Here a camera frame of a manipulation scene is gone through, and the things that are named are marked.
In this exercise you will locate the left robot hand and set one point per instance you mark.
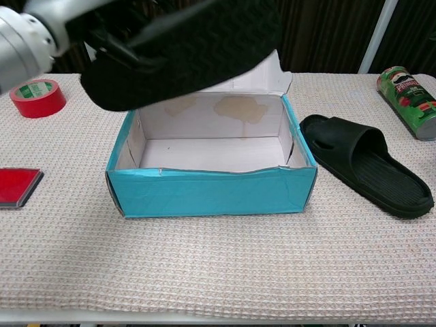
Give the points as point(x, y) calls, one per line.
point(54, 13)

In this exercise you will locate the black slide sandal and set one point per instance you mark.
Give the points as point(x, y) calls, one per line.
point(204, 44)
point(371, 163)

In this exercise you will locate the light blue cardboard box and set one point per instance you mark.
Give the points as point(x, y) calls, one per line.
point(204, 194)

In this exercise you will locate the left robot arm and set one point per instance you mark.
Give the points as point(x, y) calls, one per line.
point(18, 47)

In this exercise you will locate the red tape roll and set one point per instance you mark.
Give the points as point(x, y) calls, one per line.
point(41, 105)

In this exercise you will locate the red flat rectangular pad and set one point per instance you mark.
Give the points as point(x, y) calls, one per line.
point(15, 185)

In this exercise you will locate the beige woven table cloth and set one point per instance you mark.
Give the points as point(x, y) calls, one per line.
point(204, 265)

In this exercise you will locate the green Pringles can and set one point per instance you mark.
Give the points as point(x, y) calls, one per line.
point(408, 102)

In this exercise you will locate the white partition post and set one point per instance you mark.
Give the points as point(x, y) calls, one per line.
point(92, 51)
point(378, 34)

